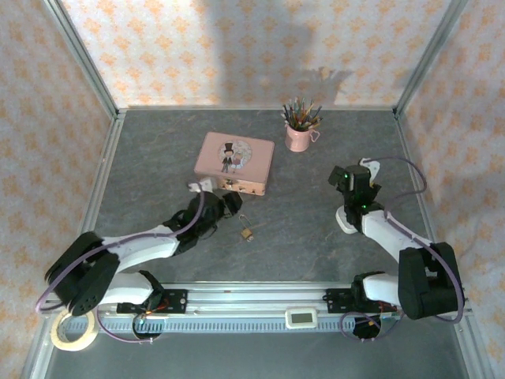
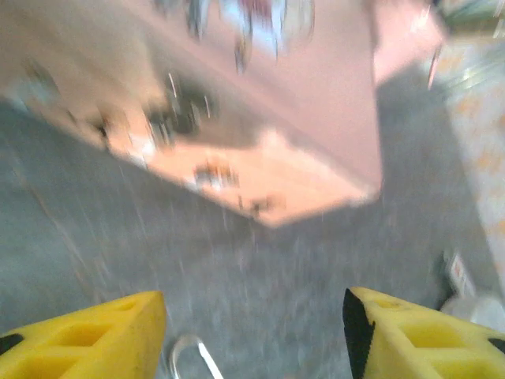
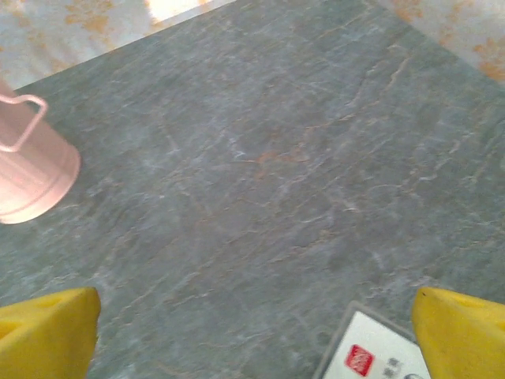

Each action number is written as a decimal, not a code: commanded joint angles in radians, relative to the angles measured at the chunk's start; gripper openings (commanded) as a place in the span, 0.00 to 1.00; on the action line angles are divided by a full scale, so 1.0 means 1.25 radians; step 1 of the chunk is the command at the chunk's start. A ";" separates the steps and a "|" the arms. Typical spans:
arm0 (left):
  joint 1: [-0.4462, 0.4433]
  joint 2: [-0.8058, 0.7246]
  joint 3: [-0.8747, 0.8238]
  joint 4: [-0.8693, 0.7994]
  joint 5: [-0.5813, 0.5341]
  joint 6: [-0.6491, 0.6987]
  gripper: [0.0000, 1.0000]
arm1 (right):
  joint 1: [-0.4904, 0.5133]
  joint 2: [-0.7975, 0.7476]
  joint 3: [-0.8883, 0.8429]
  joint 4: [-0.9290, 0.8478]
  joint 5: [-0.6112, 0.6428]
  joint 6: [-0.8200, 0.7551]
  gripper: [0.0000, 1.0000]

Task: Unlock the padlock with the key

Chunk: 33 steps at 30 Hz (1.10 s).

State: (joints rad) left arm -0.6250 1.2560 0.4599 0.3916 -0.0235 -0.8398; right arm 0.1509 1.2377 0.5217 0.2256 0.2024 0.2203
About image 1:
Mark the pink tin box with figures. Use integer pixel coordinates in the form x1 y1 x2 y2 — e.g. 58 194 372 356
193 132 275 197

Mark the grey slotted cable duct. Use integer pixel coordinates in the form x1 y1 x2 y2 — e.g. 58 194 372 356
62 315 399 334

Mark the aluminium frame post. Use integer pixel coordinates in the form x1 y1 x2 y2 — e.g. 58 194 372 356
41 0 122 119
393 0 473 118

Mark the small brass padlock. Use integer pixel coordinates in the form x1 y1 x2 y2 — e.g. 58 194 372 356
238 213 255 242

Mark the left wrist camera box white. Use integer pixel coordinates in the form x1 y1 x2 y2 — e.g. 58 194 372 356
185 178 219 194

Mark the aluminium mounting rail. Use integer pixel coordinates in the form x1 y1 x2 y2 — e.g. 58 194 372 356
42 282 473 317

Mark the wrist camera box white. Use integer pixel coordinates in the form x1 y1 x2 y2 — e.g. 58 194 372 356
357 157 382 183
185 178 219 194

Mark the aluminium back rail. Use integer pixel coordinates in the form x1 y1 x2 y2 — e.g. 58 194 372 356
116 104 398 112

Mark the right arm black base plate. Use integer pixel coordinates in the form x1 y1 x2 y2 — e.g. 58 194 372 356
325 287 396 315

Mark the aluminium side rail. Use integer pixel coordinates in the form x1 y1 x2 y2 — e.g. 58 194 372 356
393 109 451 285
62 109 127 286

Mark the masking tape roll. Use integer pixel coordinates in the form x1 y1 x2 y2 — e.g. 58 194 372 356
51 310 99 351

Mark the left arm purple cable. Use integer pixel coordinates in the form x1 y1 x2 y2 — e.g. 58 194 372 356
36 185 206 344

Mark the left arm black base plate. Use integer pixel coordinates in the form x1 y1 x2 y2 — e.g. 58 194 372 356
117 289 189 316

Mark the white digital timer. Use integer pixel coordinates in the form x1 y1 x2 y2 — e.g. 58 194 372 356
285 306 319 330

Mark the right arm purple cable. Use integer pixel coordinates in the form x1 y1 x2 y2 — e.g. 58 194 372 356
340 156 466 343

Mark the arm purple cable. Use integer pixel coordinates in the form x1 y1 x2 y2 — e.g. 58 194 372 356
340 156 466 343
36 185 206 344

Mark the coloured pencils bundle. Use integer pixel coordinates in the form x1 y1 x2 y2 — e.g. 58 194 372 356
280 96 324 131

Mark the small white dish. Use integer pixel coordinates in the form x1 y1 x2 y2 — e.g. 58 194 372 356
335 207 362 236

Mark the pink pencil cup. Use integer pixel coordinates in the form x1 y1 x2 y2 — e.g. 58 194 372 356
284 122 320 152

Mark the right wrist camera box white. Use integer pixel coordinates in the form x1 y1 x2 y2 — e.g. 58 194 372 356
357 157 382 183

